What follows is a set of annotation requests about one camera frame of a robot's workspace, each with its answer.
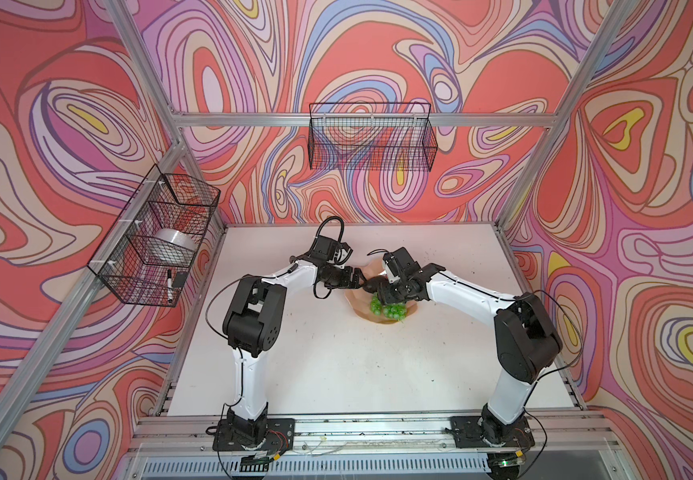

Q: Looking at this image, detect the green fake grape bunch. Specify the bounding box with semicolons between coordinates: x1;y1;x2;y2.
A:
369;295;408;323

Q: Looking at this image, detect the pink flower-shaped fruit bowl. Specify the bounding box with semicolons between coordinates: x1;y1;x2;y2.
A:
344;290;417;325

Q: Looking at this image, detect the dark fake avocado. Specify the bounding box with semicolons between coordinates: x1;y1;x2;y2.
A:
362;275;388;294

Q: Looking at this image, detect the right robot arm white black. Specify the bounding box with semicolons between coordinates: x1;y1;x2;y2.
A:
363;247;563;446

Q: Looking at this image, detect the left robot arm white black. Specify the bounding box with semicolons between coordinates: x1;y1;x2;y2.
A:
220;235;364;444

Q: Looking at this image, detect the silver tape roll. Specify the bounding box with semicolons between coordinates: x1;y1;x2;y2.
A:
154;228;198;252

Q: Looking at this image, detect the black marker pen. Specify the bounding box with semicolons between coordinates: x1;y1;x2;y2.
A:
166;269;174;304

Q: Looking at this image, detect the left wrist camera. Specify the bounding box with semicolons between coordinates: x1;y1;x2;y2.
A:
308;236;353;265

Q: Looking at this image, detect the black wire basket back wall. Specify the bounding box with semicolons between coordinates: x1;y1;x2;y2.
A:
308;100;438;172

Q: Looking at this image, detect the black wire basket wall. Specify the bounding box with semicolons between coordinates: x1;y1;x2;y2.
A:
88;165;222;308
308;100;438;172

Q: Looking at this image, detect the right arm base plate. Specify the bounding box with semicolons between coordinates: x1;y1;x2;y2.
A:
445;415;535;450

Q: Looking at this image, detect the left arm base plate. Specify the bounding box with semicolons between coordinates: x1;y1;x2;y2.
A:
206;417;296;454

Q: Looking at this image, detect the black wire basket left wall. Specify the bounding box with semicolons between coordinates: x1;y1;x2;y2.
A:
88;165;222;308

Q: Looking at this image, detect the aluminium front rail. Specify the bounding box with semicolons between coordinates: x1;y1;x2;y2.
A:
114;409;637;479

